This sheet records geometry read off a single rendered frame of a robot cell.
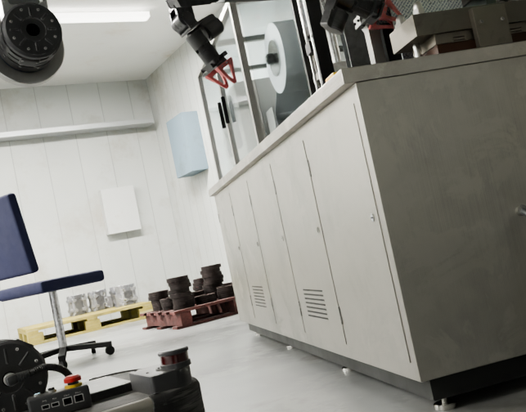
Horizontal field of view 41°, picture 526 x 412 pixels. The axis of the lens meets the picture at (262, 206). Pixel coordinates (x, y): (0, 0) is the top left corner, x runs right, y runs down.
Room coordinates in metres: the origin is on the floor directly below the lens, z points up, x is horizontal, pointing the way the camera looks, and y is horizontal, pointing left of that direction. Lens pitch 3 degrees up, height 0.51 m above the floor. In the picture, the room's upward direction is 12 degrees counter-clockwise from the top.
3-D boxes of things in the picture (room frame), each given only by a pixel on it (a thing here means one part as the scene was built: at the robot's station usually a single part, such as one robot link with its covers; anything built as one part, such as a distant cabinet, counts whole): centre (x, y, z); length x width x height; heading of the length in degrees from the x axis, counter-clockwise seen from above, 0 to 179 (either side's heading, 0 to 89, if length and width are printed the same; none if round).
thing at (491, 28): (1.88, -0.71, 0.96); 0.10 x 0.03 x 0.11; 103
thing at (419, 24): (1.97, -0.67, 1.00); 0.40 x 0.16 x 0.06; 103
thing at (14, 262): (4.77, 1.54, 0.59); 0.69 x 0.66 x 1.19; 123
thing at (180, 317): (6.17, 0.56, 0.22); 1.19 x 0.82 x 0.43; 119
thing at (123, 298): (7.69, 2.17, 0.20); 1.36 x 0.94 x 0.40; 119
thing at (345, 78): (3.03, -0.30, 0.88); 2.52 x 0.66 x 0.04; 13
